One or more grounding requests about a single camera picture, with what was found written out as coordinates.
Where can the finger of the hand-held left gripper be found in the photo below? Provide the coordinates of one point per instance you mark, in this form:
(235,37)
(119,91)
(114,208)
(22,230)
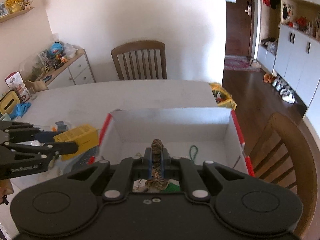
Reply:
(46,136)
(62,148)

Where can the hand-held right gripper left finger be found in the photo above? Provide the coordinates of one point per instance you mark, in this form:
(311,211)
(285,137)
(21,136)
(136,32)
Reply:
(149,165)

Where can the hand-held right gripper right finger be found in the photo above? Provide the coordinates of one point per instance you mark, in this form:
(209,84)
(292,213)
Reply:
(163,165)

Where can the white grey snack bag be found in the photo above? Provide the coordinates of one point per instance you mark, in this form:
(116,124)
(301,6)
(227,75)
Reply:
(60,125)

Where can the yellow cardboard box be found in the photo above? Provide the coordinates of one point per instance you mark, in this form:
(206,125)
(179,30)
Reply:
(80,135)

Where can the green tasselled embroidered pouch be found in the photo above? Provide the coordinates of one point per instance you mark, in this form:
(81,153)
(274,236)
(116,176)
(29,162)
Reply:
(172,187)

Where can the red cardboard shoe box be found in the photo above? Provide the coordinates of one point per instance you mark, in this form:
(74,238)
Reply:
(175,122)

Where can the blue cloth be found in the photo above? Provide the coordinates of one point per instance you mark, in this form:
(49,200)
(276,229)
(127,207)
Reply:
(21,108)

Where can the small clear glass cup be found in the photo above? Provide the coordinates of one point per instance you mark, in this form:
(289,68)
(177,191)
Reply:
(32,93)

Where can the yellow tissue box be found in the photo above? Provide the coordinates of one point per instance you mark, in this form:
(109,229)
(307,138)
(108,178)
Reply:
(8,102)

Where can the light wooden holder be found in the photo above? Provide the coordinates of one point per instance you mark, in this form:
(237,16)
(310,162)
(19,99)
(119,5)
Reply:
(37,85)

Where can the red white food box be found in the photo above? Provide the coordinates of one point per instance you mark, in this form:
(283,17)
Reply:
(17,85)

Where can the white wood-topped sideboard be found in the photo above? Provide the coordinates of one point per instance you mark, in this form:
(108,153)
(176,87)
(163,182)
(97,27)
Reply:
(77,70)

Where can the blue globe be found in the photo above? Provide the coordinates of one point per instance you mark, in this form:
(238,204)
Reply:
(55,48)

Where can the clear plastic bag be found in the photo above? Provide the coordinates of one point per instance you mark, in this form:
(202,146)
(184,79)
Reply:
(70,50)

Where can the yellow plastic bag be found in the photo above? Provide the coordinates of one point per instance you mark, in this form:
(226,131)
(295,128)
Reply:
(223,97)

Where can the wooden slat-back chair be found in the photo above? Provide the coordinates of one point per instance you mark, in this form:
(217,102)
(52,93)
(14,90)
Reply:
(137,46)

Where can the patterned door rug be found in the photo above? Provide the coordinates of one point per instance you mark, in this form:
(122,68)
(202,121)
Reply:
(237,63)

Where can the white slippers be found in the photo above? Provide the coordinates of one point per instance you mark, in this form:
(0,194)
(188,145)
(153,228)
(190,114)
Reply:
(255,63)

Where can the orange slippers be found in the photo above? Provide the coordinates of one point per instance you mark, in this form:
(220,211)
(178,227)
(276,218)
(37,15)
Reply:
(268,78)

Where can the wooden round-back chair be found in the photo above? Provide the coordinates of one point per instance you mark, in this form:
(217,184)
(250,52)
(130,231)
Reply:
(300,155)

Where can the white sneakers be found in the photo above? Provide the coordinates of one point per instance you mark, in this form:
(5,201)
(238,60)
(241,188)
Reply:
(287,94)

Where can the dark brown door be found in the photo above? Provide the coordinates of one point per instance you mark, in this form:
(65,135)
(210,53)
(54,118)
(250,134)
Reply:
(237,30)

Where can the wooden wall shelf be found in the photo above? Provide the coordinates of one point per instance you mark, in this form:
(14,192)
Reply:
(17,14)

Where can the white wooden wall cabinet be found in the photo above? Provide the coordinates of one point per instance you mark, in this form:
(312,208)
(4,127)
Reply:
(295,55)

